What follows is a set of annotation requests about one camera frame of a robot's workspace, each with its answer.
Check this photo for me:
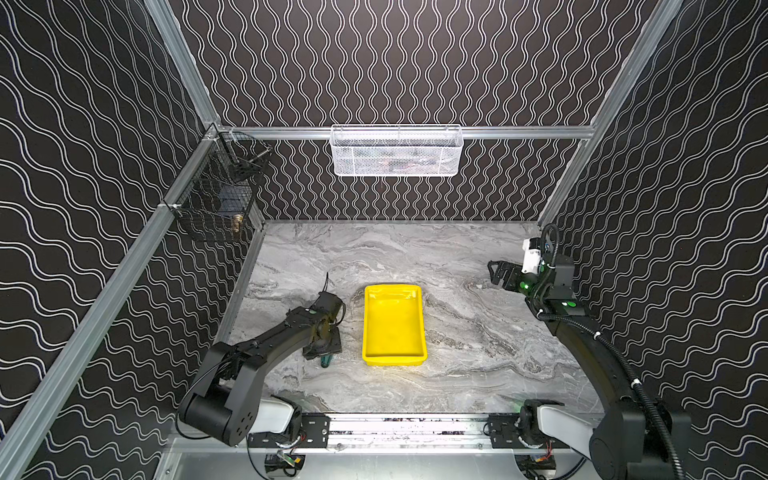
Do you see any aluminium frame corner post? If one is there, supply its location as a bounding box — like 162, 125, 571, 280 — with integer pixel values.
145, 0, 220, 125

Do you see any yellow plastic bin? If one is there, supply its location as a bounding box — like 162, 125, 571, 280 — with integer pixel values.
362, 284, 428, 366

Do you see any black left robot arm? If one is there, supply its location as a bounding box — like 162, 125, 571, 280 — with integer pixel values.
176, 291, 346, 446

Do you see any aluminium right corner post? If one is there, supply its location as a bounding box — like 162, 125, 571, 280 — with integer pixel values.
538, 0, 683, 227

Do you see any white wire mesh basket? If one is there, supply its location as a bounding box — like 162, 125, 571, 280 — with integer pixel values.
329, 135, 464, 177

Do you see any aluminium back crossbar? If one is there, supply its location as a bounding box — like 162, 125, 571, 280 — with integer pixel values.
221, 124, 595, 141

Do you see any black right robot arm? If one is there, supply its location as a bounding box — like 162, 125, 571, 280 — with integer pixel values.
487, 255, 691, 479

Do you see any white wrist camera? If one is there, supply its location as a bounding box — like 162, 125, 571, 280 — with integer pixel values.
521, 237, 542, 275

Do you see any black wire mesh basket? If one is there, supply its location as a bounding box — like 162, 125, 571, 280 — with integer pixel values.
172, 132, 274, 244

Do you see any aluminium left side rail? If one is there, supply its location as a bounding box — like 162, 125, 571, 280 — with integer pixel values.
1, 129, 217, 479

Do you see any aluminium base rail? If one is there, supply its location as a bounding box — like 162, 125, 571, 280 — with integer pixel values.
241, 405, 602, 454

